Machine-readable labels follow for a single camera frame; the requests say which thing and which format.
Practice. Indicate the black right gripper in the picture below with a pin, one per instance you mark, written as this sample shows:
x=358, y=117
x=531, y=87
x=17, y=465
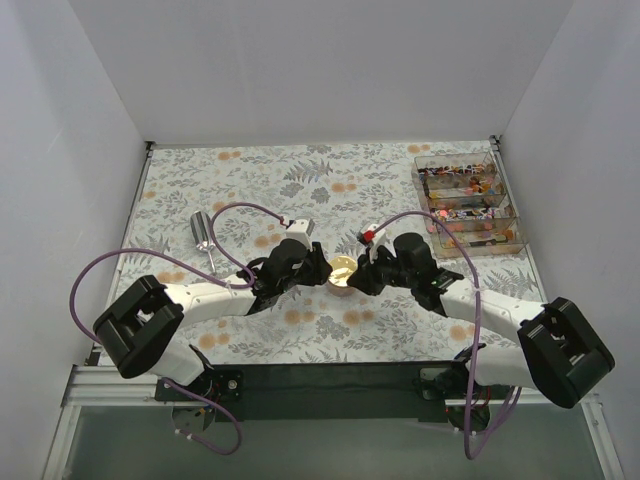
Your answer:
x=370, y=273

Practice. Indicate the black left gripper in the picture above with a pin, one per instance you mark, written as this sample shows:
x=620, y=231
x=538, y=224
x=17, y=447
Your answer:
x=314, y=266

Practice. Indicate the round wooden jar lid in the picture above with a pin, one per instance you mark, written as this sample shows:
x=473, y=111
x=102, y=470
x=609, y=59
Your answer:
x=342, y=269

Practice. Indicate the clear plastic jar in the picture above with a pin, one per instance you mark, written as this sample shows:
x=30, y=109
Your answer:
x=340, y=291

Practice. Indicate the silver metal scoop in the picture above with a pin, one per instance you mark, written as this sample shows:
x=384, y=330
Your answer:
x=199, y=223

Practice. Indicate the clear acrylic candy organizer box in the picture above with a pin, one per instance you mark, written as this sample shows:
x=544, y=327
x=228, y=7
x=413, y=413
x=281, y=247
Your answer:
x=469, y=205

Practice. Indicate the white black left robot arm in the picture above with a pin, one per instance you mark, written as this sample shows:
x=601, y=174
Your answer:
x=137, y=330

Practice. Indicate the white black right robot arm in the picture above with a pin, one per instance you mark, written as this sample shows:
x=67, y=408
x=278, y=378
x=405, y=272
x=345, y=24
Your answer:
x=556, y=352

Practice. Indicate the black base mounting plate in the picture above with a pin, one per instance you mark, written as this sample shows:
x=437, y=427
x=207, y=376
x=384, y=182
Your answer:
x=323, y=391

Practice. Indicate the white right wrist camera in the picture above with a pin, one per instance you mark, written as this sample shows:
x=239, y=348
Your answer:
x=373, y=237

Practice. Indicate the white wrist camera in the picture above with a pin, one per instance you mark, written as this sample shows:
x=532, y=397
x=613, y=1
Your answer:
x=299, y=230
x=373, y=237

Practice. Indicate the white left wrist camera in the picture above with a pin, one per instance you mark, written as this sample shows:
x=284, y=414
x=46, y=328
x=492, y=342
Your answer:
x=299, y=230

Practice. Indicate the aluminium front frame rail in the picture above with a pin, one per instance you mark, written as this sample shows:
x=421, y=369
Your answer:
x=315, y=421

